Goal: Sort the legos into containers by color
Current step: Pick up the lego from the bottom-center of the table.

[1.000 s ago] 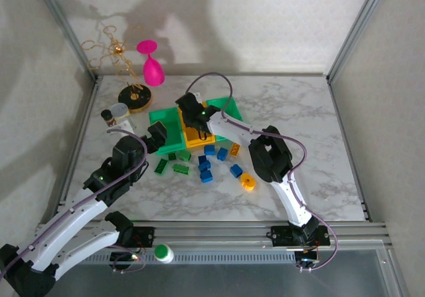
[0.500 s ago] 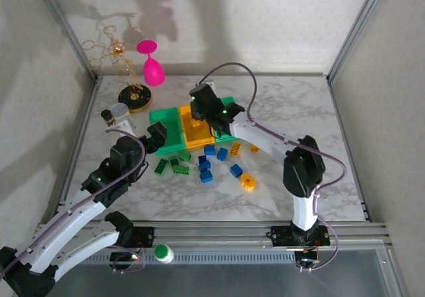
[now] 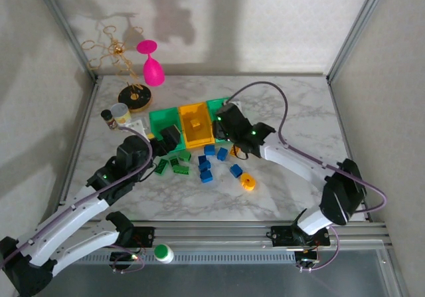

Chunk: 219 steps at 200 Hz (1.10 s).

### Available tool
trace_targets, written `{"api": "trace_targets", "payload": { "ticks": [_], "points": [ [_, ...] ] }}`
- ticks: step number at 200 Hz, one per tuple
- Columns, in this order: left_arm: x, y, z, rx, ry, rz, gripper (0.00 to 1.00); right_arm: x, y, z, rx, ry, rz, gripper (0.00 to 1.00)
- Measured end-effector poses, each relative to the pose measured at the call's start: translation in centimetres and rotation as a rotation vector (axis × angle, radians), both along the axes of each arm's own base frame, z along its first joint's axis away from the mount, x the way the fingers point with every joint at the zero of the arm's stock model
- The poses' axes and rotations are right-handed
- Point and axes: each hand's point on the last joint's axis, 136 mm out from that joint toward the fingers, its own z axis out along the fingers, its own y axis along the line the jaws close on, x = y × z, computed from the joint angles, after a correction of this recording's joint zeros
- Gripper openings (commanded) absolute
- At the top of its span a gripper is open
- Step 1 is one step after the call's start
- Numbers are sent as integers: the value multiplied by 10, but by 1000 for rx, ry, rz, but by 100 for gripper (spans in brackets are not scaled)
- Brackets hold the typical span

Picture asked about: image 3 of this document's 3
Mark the white bottle green cap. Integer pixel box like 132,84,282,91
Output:
153,243,175,264

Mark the dark spice bottle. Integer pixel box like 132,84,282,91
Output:
100,109,118,131

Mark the gold wire glass rack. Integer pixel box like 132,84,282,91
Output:
82,24,154,114

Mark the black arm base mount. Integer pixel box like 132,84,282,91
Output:
109,225,156,248
270,225,331,248

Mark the yellow plastic bin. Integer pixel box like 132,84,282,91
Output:
178,101,216,149

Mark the small circuit board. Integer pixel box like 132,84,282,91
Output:
294,249,320,268
110,250,147,263

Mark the pink plastic wine glass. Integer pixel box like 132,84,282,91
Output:
135,39,166,88

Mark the wide aluminium mounting rail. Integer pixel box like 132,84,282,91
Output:
58,220,389,254

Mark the aluminium side rail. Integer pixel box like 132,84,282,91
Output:
58,77,102,208
327,77,373,223

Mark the yellow round lego piece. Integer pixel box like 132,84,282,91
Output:
239,173,257,191

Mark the grey slotted cable duct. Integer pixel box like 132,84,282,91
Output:
66,252,299,264

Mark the thin black wire loop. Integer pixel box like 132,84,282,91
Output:
232,143,250,161

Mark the aluminium frame bar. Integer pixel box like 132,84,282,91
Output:
378,242,410,297

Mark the small white-lidded jar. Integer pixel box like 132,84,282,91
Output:
110,103,133,126

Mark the green plastic bin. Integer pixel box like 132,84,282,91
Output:
148,106,187,153
206,96,235,144

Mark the aluminium frame post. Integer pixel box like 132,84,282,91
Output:
325,0,396,84
31,0,104,84

